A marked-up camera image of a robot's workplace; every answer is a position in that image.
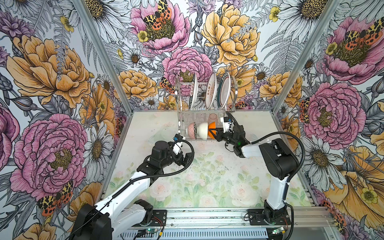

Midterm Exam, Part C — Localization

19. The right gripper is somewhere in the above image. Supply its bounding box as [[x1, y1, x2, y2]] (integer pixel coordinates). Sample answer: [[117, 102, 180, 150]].
[[209, 127, 238, 146]]

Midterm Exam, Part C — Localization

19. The orange bowl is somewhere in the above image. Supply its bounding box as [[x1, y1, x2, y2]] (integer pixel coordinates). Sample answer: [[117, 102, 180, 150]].
[[208, 122, 217, 136]]

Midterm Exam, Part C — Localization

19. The cream white bowl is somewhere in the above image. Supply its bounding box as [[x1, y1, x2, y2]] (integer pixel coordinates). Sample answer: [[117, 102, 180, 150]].
[[197, 122, 208, 140]]

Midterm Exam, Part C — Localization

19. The pink patterned bowl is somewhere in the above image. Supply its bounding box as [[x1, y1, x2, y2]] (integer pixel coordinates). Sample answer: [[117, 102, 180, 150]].
[[187, 122, 197, 140]]

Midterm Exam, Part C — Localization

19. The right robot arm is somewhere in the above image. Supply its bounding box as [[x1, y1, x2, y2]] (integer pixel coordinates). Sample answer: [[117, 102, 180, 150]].
[[208, 125, 305, 225]]

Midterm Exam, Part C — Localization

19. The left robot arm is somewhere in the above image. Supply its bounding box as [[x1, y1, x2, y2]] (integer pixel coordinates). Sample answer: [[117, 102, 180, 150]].
[[67, 135, 195, 240]]

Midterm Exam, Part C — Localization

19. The chrome two-tier dish rack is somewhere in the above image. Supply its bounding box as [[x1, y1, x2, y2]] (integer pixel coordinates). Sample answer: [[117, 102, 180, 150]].
[[175, 74, 238, 141]]

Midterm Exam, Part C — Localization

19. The pink drinking glass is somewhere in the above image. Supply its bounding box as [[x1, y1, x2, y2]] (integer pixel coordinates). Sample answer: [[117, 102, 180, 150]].
[[208, 113, 218, 124]]

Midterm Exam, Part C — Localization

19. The green rimmed plate right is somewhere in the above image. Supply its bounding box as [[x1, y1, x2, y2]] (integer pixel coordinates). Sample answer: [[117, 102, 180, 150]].
[[217, 72, 231, 109]]

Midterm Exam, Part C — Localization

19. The red patterned plate middle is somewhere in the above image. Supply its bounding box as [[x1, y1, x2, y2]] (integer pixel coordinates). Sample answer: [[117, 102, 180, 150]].
[[205, 73, 217, 109]]

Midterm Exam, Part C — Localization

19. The white plate left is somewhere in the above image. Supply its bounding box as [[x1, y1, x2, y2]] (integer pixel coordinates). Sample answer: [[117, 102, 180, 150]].
[[190, 74, 199, 110]]

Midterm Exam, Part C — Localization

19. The green circuit board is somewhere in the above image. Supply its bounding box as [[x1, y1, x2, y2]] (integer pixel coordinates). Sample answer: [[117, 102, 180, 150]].
[[138, 228, 161, 235]]

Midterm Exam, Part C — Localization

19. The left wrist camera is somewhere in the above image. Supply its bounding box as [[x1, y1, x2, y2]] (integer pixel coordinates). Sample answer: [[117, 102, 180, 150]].
[[172, 134, 185, 156]]

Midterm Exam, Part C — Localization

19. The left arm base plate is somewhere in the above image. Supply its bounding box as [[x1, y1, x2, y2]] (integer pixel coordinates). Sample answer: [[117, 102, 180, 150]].
[[133, 210, 168, 227]]

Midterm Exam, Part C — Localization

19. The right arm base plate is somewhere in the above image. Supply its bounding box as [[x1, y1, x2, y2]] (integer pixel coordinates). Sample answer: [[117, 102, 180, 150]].
[[245, 208, 291, 226]]

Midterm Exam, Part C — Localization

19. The aluminium front rail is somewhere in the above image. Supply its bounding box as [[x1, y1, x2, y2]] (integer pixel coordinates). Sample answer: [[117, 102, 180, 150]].
[[152, 207, 334, 229]]

